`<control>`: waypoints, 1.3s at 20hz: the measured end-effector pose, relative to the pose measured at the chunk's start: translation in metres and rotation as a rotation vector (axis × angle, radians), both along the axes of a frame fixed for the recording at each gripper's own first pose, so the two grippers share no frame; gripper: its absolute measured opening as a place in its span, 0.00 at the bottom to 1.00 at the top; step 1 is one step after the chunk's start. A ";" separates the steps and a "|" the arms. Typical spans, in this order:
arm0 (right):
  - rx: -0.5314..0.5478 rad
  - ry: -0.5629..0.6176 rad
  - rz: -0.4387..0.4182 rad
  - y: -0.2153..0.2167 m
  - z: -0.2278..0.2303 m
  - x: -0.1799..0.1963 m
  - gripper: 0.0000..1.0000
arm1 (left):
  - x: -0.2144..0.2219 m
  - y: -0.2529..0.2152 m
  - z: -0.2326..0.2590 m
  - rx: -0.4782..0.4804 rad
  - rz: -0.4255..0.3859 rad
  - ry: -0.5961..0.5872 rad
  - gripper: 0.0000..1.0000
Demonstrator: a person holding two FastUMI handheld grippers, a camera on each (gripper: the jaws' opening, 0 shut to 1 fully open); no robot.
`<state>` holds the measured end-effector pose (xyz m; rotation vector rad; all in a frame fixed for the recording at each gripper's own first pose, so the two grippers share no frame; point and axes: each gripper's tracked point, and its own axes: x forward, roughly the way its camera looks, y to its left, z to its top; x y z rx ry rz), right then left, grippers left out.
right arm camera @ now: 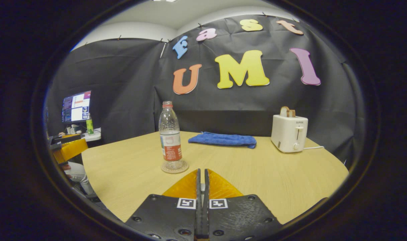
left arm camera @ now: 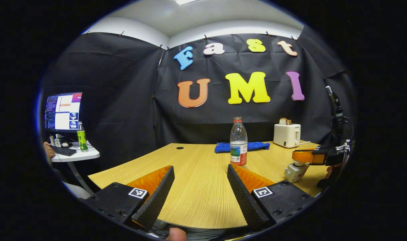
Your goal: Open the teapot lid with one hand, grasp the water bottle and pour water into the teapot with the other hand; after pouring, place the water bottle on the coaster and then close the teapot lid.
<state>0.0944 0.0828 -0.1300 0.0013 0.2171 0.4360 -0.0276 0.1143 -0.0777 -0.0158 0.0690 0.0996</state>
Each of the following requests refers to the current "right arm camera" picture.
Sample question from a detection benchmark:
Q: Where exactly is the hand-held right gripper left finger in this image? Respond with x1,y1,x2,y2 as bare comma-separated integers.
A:
125,168,203,241

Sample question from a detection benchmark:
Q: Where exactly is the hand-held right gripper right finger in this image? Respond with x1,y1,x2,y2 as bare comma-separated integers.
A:
203,168,284,241

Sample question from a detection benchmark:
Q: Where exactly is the round wooden coaster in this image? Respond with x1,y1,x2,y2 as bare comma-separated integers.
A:
161,160,190,174

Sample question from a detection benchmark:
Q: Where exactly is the clear plastic water bottle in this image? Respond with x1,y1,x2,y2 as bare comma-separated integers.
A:
158,101,184,170

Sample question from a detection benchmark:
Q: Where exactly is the white side table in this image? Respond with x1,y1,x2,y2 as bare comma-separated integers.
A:
83,128,102,143

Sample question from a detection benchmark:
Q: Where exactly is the person's grey trouser leg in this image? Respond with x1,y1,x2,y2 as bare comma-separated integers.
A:
63,162,96,195

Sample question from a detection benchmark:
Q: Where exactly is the computer monitor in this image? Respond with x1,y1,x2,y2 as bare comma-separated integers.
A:
62,90,92,124

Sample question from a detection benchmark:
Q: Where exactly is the blue towel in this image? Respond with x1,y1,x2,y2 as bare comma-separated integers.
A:
188,132,257,149

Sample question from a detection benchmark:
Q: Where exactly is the white toaster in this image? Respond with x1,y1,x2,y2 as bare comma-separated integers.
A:
271,114,309,153

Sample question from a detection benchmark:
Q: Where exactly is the black backdrop cloth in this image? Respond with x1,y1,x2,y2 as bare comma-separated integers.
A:
46,15,361,164

